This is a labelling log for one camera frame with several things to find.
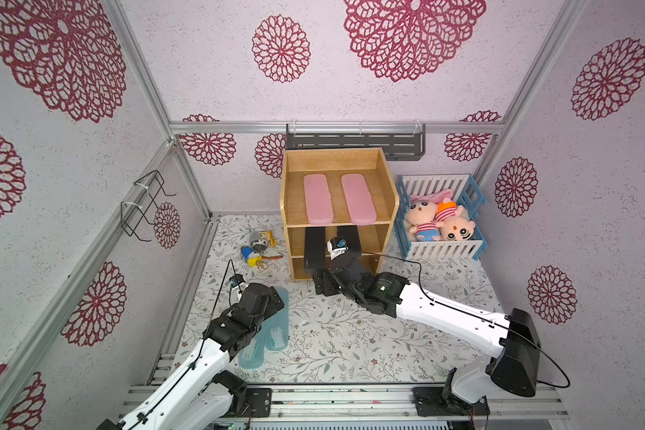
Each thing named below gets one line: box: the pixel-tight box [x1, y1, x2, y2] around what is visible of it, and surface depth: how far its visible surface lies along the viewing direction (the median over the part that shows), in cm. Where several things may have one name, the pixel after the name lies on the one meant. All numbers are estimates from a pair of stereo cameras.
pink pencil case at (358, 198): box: [341, 173, 378, 225], surface depth 81 cm
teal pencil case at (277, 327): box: [264, 286, 290, 352], surface depth 86 cm
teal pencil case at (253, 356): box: [238, 332, 266, 370], surface depth 83 cm
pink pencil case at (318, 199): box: [302, 173, 335, 225], surface depth 81 cm
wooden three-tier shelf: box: [279, 147, 400, 282], surface depth 85 cm
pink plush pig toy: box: [406, 189, 454, 242], surface depth 104 cm
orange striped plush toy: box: [432, 197, 476, 241], surface depth 102 cm
